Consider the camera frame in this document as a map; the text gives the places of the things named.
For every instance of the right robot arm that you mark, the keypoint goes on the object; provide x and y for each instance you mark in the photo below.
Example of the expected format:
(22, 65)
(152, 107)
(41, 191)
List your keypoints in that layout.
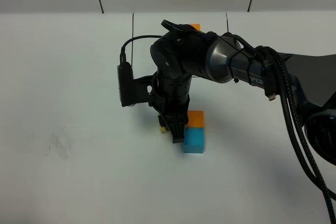
(184, 52)

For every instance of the blue cube block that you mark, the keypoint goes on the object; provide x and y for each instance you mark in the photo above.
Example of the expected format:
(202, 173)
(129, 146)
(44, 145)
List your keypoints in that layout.
(194, 141)

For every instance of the template orange cube block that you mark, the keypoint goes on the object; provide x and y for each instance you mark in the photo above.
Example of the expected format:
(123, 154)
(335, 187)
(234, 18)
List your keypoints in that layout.
(196, 26)

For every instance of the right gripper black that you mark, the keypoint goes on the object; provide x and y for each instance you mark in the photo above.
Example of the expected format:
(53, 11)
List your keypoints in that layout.
(171, 100)

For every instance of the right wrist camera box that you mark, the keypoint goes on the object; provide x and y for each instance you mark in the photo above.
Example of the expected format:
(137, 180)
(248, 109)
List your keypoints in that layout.
(133, 91)

